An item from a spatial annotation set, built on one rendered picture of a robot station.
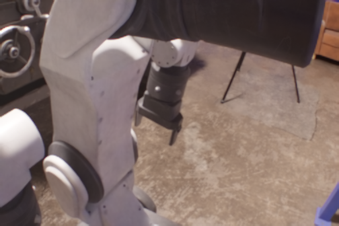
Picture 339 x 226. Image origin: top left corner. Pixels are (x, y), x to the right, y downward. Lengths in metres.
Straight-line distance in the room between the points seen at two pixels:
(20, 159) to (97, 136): 0.16
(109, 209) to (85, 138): 0.21
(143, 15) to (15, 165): 0.19
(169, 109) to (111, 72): 0.28
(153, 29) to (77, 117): 0.20
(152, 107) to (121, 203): 0.24
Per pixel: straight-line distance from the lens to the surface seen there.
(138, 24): 0.26
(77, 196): 0.48
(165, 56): 0.52
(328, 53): 3.87
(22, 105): 1.22
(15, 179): 0.28
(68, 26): 0.29
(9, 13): 1.10
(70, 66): 0.32
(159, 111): 0.62
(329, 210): 1.32
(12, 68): 1.15
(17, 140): 0.27
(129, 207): 0.61
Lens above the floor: 0.96
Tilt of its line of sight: 32 degrees down
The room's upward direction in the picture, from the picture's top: 3 degrees clockwise
